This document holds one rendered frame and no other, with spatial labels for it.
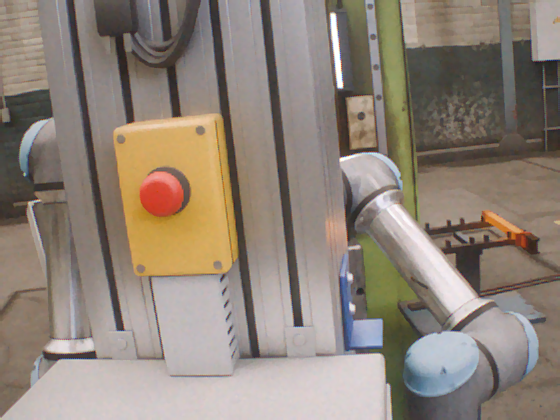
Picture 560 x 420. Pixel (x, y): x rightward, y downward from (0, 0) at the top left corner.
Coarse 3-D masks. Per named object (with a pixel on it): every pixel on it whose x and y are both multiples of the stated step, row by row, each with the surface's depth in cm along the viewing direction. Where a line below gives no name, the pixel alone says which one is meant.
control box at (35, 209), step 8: (40, 200) 179; (32, 208) 178; (40, 208) 178; (32, 216) 177; (40, 216) 178; (32, 224) 179; (40, 224) 177; (32, 232) 181; (40, 232) 176; (40, 240) 175; (40, 248) 175; (40, 256) 178
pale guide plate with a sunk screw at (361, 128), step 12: (360, 96) 213; (348, 108) 213; (360, 108) 213; (372, 108) 214; (348, 120) 213; (360, 120) 214; (372, 120) 214; (348, 132) 215; (360, 132) 215; (372, 132) 215; (360, 144) 216; (372, 144) 216
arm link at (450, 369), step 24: (432, 336) 104; (456, 336) 103; (408, 360) 100; (432, 360) 98; (456, 360) 96; (480, 360) 100; (408, 384) 100; (432, 384) 96; (456, 384) 96; (480, 384) 98; (408, 408) 101; (432, 408) 97; (456, 408) 96
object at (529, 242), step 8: (488, 216) 208; (496, 216) 206; (496, 224) 202; (504, 224) 196; (504, 232) 195; (512, 232) 188; (520, 232) 187; (528, 232) 182; (520, 240) 183; (528, 240) 179; (536, 240) 175; (528, 248) 180; (536, 248) 176
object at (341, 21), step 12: (336, 12) 204; (336, 24) 205; (336, 36) 206; (348, 36) 206; (336, 48) 207; (348, 48) 207; (336, 60) 210; (348, 60) 208; (348, 72) 208; (348, 84) 209
